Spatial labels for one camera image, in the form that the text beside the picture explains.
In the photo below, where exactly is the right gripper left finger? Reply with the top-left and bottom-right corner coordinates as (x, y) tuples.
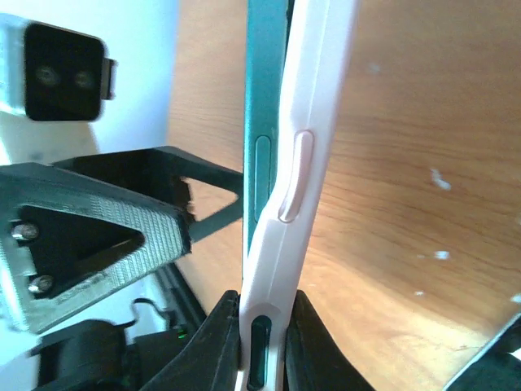
(142, 290), (240, 391)

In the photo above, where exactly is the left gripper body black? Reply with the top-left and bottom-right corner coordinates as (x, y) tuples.
(30, 299), (190, 390)

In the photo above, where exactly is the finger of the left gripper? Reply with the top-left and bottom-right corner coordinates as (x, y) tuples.
(52, 147), (243, 242)
(1, 163), (190, 334)

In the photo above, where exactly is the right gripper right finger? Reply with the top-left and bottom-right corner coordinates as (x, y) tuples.
(283, 290), (374, 391)

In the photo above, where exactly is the pink phone case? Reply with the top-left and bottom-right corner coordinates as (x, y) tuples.
(236, 1), (359, 390)

